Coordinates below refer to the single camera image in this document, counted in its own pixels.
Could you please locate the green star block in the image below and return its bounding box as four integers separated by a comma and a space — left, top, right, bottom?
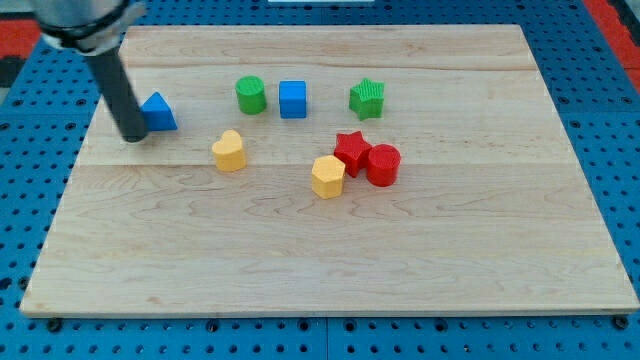
349, 78, 385, 121

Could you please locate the red cylinder block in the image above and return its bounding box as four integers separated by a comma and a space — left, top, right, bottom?
366, 144, 401, 187

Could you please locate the green cylinder block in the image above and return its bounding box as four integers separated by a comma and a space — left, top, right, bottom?
235, 75, 267, 115

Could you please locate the red star block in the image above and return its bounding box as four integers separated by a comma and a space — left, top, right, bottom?
333, 131, 372, 178

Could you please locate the blue cube block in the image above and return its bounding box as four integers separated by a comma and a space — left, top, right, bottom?
278, 80, 307, 119

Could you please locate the blue triangle block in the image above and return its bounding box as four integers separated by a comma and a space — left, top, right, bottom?
141, 92, 178, 131

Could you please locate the yellow hexagon block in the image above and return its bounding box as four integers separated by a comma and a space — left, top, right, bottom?
311, 155, 346, 199

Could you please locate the yellow heart block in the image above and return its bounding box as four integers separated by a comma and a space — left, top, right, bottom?
211, 129, 247, 172

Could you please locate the light wooden board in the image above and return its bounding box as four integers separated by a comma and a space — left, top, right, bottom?
21, 25, 639, 318

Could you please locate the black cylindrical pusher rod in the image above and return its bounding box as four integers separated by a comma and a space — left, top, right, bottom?
86, 48, 149, 143

